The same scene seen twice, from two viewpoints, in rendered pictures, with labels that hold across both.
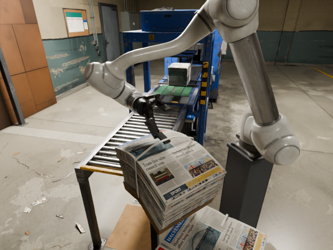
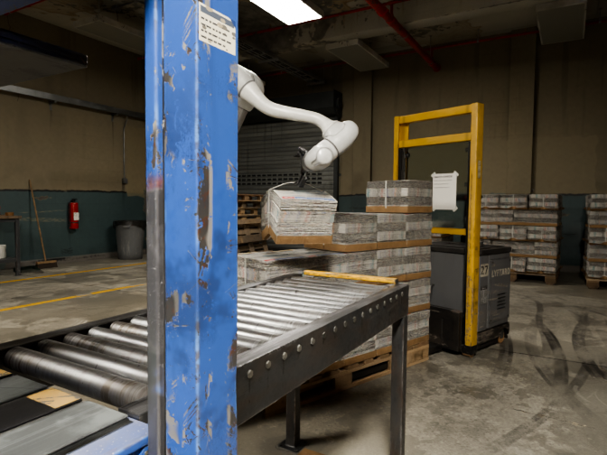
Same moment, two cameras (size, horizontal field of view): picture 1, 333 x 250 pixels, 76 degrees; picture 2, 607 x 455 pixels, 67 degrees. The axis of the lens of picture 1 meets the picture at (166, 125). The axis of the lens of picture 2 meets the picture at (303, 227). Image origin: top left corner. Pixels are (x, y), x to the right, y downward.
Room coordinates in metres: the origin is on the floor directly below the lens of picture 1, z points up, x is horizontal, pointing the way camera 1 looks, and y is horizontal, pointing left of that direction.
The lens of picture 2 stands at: (2.99, 0.71, 1.12)
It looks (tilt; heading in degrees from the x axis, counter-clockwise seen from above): 3 degrees down; 197
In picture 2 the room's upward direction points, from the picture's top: 1 degrees clockwise
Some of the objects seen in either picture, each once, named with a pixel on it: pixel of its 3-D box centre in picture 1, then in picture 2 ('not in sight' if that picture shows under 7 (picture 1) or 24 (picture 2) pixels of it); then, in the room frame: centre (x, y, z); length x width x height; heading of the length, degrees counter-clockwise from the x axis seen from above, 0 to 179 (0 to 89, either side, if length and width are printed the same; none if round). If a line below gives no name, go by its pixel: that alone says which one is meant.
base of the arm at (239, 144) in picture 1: (250, 142); not in sight; (1.06, -0.49, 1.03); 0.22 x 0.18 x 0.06; 24
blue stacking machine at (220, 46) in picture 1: (198, 49); not in sight; (5.32, -0.76, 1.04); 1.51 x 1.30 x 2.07; 166
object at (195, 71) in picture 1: (185, 77); not in sight; (3.79, -0.34, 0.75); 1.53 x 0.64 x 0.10; 166
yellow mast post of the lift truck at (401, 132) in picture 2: not in sight; (399, 222); (-0.91, 0.39, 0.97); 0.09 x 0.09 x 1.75; 57
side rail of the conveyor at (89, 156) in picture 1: (121, 130); (328, 339); (1.76, 0.42, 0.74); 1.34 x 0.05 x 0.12; 166
